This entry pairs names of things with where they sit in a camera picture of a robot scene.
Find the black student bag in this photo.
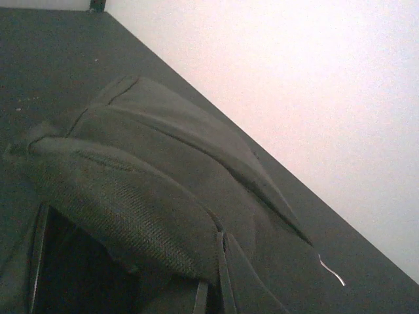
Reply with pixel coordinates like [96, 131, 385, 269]
[1, 76, 342, 313]

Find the left black frame post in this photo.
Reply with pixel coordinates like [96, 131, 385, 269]
[89, 0, 106, 13]

